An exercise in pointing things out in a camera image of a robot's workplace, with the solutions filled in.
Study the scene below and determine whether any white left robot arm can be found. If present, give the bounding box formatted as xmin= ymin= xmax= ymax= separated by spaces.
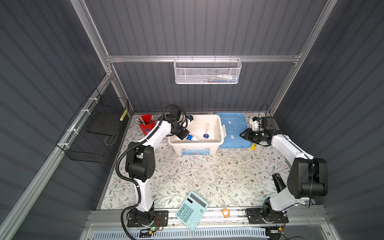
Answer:
xmin=115 ymin=104 xmax=194 ymax=240

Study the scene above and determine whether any white wire mesh basket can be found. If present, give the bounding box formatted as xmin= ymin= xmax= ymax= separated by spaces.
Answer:
xmin=173 ymin=57 xmax=242 ymax=85

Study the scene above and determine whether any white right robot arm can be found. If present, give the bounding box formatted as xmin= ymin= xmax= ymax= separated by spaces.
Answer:
xmin=240 ymin=117 xmax=328 ymax=224

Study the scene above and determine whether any white blue labelled bottle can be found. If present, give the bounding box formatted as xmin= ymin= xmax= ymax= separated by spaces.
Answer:
xmin=186 ymin=135 xmax=199 ymax=142

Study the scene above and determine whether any red ribbed plastic cup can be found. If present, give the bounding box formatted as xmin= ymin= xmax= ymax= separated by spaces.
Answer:
xmin=137 ymin=114 xmax=156 ymax=136

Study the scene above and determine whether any black stapler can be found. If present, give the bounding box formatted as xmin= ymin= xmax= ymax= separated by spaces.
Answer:
xmin=272 ymin=173 xmax=287 ymax=193

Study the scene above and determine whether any beige plastic storage bin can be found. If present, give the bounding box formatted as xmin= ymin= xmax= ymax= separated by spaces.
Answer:
xmin=168 ymin=114 xmax=227 ymax=157

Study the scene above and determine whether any small blue-based flask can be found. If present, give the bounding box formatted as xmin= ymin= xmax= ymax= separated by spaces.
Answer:
xmin=203 ymin=124 xmax=210 ymax=139

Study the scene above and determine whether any teal desk calculator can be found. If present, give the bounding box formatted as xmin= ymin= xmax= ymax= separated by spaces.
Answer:
xmin=176 ymin=191 xmax=209 ymax=231

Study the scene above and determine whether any blue plastic bin lid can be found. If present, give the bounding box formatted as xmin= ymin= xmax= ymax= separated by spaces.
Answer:
xmin=216 ymin=113 xmax=252 ymax=149

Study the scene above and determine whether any black wire wall basket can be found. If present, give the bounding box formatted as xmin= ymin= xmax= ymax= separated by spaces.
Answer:
xmin=57 ymin=91 xmax=130 ymax=164

